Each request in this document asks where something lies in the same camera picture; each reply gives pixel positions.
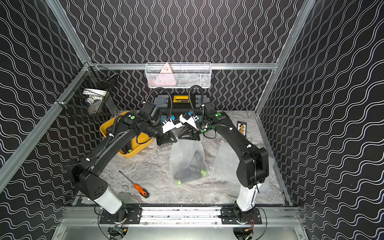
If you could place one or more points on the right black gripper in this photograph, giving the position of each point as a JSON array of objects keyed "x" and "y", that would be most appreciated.
[{"x": 191, "y": 132}]

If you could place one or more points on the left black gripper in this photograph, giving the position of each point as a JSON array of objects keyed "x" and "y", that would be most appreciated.
[{"x": 163, "y": 138}]

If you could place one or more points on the clear zip-top bag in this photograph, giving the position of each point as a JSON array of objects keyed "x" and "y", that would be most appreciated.
[{"x": 181, "y": 154}]

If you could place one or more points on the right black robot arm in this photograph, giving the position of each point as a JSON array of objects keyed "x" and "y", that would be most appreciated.
[{"x": 253, "y": 166}]

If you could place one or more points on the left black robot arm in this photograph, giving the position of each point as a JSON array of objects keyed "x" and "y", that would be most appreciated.
[{"x": 86, "y": 174}]

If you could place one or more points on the yellow plastic tray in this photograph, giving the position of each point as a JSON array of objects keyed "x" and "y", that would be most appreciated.
[{"x": 135, "y": 147}]

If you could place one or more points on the black yellow toolbox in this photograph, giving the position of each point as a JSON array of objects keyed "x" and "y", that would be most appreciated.
[{"x": 181, "y": 104}]

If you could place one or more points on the black phone with orange screen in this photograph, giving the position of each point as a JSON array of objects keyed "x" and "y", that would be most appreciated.
[{"x": 242, "y": 127}]

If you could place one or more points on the pink triangular card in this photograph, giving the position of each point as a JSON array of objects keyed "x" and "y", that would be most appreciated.
[{"x": 166, "y": 77}]

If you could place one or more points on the white tape roll in basket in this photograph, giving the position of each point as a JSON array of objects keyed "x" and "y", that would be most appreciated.
[{"x": 94, "y": 95}]

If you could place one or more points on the white wire wall basket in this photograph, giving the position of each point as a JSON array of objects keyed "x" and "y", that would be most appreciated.
[{"x": 186, "y": 74}]

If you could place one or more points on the orange handled screwdriver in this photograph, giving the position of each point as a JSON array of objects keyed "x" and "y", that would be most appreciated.
[{"x": 143, "y": 192}]

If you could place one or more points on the black wire corner basket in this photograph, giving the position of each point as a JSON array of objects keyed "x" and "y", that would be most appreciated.
[{"x": 75, "y": 106}]

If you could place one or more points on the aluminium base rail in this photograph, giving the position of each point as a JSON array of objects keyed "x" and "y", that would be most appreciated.
[{"x": 183, "y": 217}]

